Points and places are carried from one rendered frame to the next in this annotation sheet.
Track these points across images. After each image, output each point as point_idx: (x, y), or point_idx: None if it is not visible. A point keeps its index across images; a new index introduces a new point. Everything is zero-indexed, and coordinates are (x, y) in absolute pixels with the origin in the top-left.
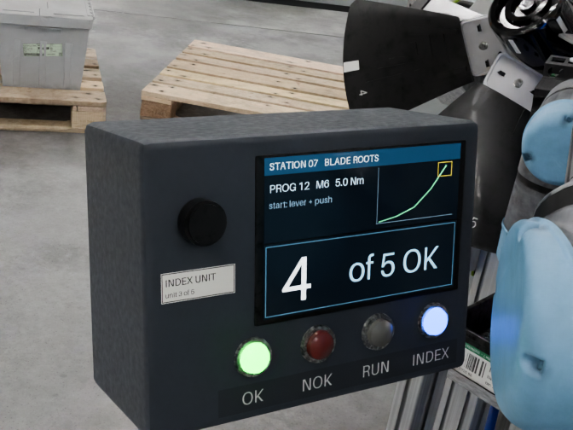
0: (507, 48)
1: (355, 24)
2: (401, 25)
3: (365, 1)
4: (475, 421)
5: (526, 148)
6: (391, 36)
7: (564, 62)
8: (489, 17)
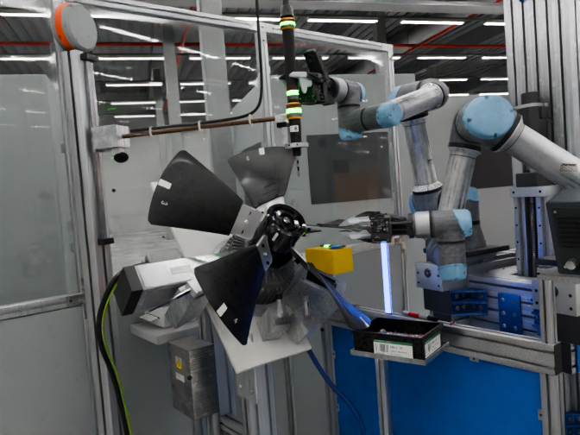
0: (292, 243)
1: (208, 282)
2: (234, 265)
3: (203, 265)
4: None
5: (471, 225)
6: (234, 274)
7: (383, 217)
8: (283, 232)
